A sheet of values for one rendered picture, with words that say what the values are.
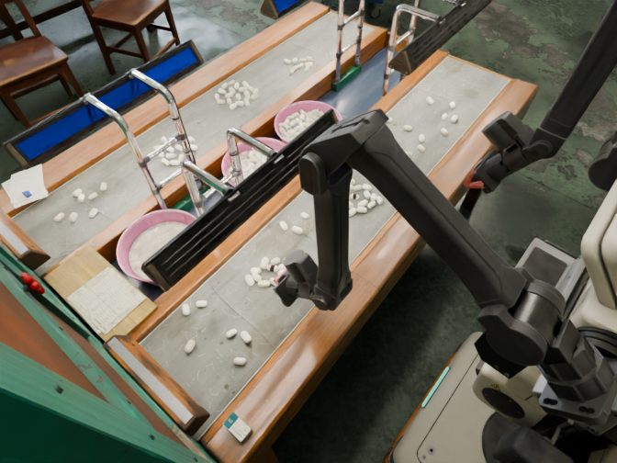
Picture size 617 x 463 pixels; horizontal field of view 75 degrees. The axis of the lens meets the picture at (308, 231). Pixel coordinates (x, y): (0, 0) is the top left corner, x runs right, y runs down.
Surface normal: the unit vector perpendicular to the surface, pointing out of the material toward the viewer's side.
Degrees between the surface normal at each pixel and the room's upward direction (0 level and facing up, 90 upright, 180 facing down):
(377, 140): 28
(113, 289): 0
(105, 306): 0
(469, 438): 0
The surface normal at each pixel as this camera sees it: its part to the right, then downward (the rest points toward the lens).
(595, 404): -0.61, -0.77
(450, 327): -0.01, -0.58
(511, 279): 0.40, -0.32
